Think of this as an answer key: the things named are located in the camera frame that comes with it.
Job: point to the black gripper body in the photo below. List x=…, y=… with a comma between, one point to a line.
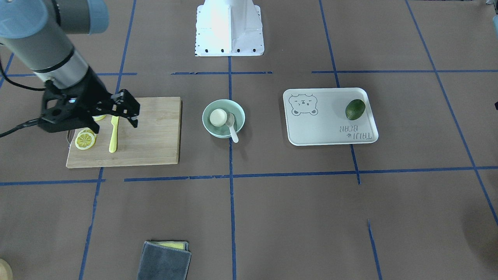
x=94, y=92

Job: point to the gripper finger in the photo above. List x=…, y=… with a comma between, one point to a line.
x=131, y=117
x=129, y=105

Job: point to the white steamed bun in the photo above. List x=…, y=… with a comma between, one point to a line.
x=218, y=117

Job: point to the white ceramic spoon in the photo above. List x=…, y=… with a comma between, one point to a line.
x=230, y=123

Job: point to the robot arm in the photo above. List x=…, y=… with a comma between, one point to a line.
x=37, y=32

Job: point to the green bowl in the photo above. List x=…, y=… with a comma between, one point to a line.
x=229, y=106

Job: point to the yellow plastic knife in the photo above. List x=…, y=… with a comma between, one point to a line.
x=114, y=137

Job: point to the lemon slice lower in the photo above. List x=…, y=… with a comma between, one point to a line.
x=85, y=140

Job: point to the lemon slice under top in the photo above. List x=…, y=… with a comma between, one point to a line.
x=87, y=130

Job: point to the wooden cutting board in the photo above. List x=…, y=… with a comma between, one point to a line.
x=155, y=141

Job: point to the grey folded cloth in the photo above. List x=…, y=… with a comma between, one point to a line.
x=164, y=260

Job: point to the white bear tray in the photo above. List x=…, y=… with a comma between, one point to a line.
x=317, y=116

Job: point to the green avocado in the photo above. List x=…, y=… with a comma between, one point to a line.
x=355, y=109

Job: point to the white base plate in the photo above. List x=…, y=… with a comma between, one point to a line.
x=229, y=28

